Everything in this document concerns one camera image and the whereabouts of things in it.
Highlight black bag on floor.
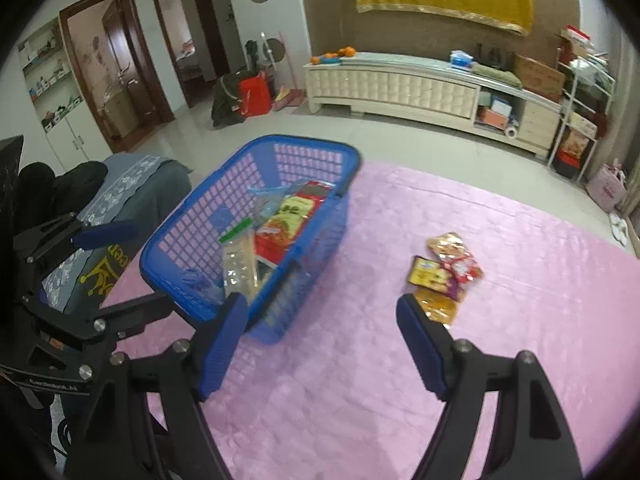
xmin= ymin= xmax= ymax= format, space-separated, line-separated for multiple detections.
xmin=210 ymin=70 xmax=252 ymax=129

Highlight cardboard box on cabinet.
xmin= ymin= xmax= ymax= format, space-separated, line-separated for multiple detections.
xmin=513 ymin=54 xmax=566 ymax=102

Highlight purple yellow chips bag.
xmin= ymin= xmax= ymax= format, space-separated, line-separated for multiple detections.
xmin=407 ymin=256 xmax=465 ymax=302

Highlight blue plastic basket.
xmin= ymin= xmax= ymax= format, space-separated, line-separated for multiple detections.
xmin=139 ymin=134 xmax=361 ymax=344

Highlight green edged cracker pack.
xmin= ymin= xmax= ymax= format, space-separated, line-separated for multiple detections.
xmin=219 ymin=217 xmax=260 ymax=304

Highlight red white snack bag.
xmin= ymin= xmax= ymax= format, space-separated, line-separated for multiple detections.
xmin=255 ymin=180 xmax=334 ymax=268

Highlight cream TV cabinet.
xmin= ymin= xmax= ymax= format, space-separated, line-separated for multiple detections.
xmin=304 ymin=52 xmax=561 ymax=159

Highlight white metal shelf rack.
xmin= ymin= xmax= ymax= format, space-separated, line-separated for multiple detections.
xmin=548 ymin=25 xmax=616 ymax=183

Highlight broom with pink dustpan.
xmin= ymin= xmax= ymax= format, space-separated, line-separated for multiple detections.
xmin=260 ymin=32 xmax=305 ymax=112

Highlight red orange snack pouch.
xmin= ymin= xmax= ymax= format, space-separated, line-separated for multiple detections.
xmin=426 ymin=232 xmax=484 ymax=286

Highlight green folded cloth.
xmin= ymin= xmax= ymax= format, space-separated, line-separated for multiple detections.
xmin=471 ymin=62 xmax=523 ymax=89

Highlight blue striped cracker pack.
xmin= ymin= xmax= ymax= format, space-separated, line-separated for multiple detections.
xmin=182 ymin=268 xmax=224 ymax=306
xmin=247 ymin=184 xmax=293 ymax=226

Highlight red shopping bag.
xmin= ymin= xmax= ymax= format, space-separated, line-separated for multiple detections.
xmin=239 ymin=72 xmax=271 ymax=117

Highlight oranges on blue plate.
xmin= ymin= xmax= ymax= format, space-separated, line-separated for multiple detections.
xmin=310 ymin=47 xmax=357 ymax=65

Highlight white slippers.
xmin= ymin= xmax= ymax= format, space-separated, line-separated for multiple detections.
xmin=608 ymin=211 xmax=628 ymax=247

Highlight pink tote bag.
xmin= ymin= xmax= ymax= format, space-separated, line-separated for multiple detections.
xmin=586 ymin=158 xmax=627 ymax=212

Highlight pink quilted table mat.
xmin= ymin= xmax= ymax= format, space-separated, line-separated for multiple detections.
xmin=98 ymin=161 xmax=640 ymax=480

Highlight blue tissue pack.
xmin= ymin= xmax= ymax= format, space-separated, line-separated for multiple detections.
xmin=449 ymin=50 xmax=474 ymax=70

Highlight golden yellow snack pouch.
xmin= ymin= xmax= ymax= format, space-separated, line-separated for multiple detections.
xmin=413 ymin=288 xmax=458 ymax=327

